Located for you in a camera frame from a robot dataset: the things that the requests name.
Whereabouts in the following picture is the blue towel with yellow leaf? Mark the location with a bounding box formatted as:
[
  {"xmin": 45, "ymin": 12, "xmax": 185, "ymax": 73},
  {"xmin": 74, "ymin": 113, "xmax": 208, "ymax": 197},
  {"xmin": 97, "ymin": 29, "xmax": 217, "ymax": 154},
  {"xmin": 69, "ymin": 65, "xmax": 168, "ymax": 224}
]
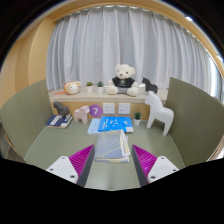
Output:
[{"xmin": 93, "ymin": 129, "xmax": 132, "ymax": 164}]

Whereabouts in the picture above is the large white wooden horse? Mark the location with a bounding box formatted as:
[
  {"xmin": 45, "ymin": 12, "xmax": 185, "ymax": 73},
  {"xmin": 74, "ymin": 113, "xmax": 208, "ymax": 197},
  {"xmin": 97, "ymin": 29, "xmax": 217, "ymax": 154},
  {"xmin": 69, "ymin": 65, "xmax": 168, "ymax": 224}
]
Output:
[{"xmin": 144, "ymin": 91, "xmax": 175, "ymax": 137}]

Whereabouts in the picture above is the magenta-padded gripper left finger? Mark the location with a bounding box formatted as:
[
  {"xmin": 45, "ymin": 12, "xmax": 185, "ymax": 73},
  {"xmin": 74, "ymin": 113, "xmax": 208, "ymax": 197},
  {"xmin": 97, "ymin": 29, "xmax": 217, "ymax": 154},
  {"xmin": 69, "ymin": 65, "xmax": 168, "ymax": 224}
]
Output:
[{"xmin": 45, "ymin": 144, "xmax": 96, "ymax": 187}]

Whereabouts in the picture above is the white teddy bear black shirt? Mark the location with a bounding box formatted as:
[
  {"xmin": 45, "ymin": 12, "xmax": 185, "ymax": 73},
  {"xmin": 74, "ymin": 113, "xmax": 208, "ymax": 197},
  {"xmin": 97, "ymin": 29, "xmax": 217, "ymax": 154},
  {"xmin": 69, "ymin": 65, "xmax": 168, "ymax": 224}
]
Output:
[{"xmin": 106, "ymin": 63, "xmax": 140, "ymax": 98}]

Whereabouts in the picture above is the grey white curtain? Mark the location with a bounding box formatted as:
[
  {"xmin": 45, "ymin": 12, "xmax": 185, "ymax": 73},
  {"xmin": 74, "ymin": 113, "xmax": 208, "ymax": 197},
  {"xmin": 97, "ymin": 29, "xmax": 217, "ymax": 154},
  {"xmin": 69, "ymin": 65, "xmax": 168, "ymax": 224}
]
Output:
[{"xmin": 45, "ymin": 4, "xmax": 214, "ymax": 96}]

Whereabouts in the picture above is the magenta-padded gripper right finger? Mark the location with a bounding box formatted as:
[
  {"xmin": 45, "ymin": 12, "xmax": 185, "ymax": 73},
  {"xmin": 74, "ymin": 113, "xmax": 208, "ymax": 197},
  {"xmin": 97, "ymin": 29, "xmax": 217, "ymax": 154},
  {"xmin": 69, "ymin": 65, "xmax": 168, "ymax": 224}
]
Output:
[{"xmin": 130, "ymin": 144, "xmax": 180, "ymax": 187}]

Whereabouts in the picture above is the small potted plant white pot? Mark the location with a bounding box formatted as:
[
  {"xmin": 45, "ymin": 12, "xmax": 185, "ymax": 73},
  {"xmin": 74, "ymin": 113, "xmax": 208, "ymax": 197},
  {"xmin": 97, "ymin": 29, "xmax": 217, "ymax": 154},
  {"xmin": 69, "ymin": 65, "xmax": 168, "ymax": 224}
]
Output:
[
  {"xmin": 85, "ymin": 81, "xmax": 94, "ymax": 93},
  {"xmin": 96, "ymin": 80, "xmax": 105, "ymax": 95},
  {"xmin": 133, "ymin": 110, "xmax": 143, "ymax": 127}
]

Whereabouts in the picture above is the small black wooden horse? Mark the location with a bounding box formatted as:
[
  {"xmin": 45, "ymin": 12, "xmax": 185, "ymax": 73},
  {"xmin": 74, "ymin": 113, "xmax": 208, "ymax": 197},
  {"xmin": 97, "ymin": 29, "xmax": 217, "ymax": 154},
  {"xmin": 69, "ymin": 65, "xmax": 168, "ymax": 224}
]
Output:
[{"xmin": 141, "ymin": 77, "xmax": 159, "ymax": 95}]

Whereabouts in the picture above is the purple round number disc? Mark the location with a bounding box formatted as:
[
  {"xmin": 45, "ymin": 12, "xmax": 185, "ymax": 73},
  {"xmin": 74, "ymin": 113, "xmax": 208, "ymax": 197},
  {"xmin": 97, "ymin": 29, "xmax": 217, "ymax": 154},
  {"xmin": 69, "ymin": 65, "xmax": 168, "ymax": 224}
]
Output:
[{"xmin": 88, "ymin": 103, "xmax": 104, "ymax": 118}]

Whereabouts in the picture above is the white wall socket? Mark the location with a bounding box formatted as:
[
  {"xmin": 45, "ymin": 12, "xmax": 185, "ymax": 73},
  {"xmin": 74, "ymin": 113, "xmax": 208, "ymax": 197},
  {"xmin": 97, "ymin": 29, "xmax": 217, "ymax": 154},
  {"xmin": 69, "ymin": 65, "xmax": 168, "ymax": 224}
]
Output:
[
  {"xmin": 117, "ymin": 102, "xmax": 131, "ymax": 115},
  {"xmin": 102, "ymin": 102, "xmax": 116, "ymax": 115}
]

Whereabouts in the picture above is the light wooden shelf ledge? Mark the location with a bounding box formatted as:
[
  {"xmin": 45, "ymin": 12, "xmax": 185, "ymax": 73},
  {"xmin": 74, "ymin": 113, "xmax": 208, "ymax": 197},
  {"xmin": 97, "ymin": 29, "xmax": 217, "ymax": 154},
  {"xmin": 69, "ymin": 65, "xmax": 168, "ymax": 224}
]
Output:
[{"xmin": 48, "ymin": 88, "xmax": 169, "ymax": 121}]

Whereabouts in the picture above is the bright blue book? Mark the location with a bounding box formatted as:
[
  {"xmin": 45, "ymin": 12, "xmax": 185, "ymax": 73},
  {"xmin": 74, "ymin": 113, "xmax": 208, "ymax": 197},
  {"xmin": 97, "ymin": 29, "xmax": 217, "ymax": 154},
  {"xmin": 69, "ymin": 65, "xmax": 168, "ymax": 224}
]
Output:
[{"xmin": 97, "ymin": 115, "xmax": 135, "ymax": 134}]

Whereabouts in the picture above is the pink wooden horse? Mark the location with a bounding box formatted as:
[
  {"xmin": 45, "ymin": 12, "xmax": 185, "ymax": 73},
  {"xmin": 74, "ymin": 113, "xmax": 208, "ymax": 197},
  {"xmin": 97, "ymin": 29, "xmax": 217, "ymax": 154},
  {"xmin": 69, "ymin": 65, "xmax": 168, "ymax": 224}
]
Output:
[{"xmin": 73, "ymin": 105, "xmax": 91, "ymax": 125}]

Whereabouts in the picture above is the green partition panel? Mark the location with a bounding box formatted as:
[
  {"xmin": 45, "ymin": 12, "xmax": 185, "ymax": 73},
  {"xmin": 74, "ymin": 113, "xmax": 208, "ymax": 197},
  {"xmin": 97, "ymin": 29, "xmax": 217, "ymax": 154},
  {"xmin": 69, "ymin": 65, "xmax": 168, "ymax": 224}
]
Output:
[
  {"xmin": 0, "ymin": 78, "xmax": 56, "ymax": 160},
  {"xmin": 164, "ymin": 77, "xmax": 224, "ymax": 168}
]

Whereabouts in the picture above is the cream round plush toy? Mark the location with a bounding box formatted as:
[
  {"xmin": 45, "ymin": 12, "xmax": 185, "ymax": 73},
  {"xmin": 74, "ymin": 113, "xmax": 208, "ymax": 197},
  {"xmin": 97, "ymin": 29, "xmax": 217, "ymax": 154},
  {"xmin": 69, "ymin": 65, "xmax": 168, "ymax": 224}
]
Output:
[{"xmin": 54, "ymin": 80, "xmax": 82, "ymax": 96}]

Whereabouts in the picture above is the dark grey wooden horse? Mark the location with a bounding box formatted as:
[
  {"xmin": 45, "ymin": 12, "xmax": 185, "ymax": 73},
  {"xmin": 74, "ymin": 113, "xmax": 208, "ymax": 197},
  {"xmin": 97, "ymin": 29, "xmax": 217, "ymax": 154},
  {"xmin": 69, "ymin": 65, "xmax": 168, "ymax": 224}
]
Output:
[{"xmin": 53, "ymin": 100, "xmax": 72, "ymax": 120}]

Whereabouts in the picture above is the dark blue book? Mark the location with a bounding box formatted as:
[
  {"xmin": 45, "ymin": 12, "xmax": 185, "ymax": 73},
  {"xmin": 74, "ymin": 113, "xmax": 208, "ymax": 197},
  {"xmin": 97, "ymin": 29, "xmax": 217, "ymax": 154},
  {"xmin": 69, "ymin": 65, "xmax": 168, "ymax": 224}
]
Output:
[{"xmin": 45, "ymin": 114, "xmax": 74, "ymax": 129}]

